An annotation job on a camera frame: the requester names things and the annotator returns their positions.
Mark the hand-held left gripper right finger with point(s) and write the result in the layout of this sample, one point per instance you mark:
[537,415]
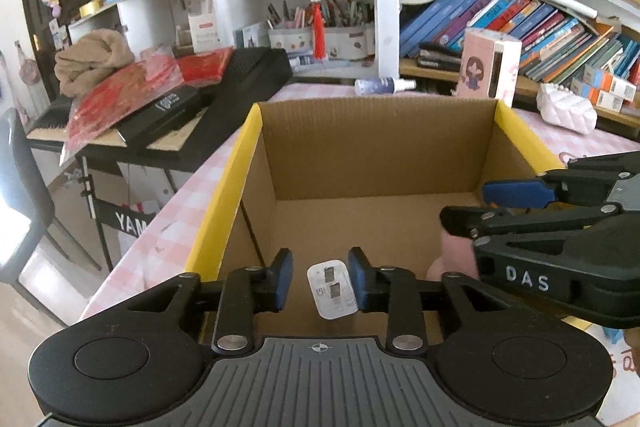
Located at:
[357,277]

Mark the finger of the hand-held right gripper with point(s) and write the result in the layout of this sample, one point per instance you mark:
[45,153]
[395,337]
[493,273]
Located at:
[500,219]
[515,194]

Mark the black keyboard stand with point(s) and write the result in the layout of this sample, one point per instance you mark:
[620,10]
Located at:
[100,217]

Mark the pink checked tablecloth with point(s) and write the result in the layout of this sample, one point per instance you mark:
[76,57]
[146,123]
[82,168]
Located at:
[170,227]

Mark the pink plush toy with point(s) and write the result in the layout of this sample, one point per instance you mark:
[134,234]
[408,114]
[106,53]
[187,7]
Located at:
[457,254]

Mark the black electronic keyboard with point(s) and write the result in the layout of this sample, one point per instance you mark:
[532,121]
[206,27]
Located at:
[245,77]

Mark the white power adapter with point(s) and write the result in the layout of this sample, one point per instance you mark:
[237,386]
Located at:
[331,289]

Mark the hanging plush charm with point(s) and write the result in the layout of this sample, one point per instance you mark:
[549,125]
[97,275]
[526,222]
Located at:
[51,2]

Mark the pink cartoon box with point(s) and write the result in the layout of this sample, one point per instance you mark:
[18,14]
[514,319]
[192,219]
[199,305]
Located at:
[480,67]

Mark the clear spray bottle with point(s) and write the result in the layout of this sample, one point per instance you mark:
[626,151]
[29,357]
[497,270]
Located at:
[380,86]

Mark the white printed pen holder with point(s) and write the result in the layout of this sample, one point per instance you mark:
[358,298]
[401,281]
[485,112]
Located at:
[350,41]
[290,39]

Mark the white quilted purse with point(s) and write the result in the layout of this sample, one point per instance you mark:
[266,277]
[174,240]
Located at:
[567,109]

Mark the yellow tape roll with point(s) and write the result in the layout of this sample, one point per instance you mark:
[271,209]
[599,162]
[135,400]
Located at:
[92,8]

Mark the bunch of pens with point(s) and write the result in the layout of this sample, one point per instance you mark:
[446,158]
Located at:
[345,9]

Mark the red tassel ornament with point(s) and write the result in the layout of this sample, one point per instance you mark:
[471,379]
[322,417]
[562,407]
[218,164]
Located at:
[317,27]

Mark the red envelope stack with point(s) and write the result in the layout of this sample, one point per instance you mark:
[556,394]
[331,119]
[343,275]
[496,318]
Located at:
[205,67]

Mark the orange white boxes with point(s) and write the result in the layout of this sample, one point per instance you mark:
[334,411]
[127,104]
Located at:
[605,87]

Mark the row of blue books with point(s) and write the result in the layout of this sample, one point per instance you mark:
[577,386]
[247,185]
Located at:
[500,17]

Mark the grey chair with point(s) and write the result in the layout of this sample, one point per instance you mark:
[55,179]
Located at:
[25,187]

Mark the yellow cardboard box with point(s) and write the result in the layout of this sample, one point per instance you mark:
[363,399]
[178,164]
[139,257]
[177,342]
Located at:
[380,157]

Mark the black flat box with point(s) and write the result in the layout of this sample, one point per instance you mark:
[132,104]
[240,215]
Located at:
[165,112]

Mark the red plastic packet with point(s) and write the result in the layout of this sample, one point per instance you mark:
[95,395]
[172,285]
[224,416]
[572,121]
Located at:
[120,97]

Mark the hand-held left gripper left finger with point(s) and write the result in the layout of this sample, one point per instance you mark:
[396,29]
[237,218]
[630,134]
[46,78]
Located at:
[284,279]

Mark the beige cloth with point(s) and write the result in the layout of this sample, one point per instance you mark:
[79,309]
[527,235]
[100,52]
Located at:
[92,57]

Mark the white paper bag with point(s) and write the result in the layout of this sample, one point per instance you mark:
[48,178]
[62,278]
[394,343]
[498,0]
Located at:
[204,29]

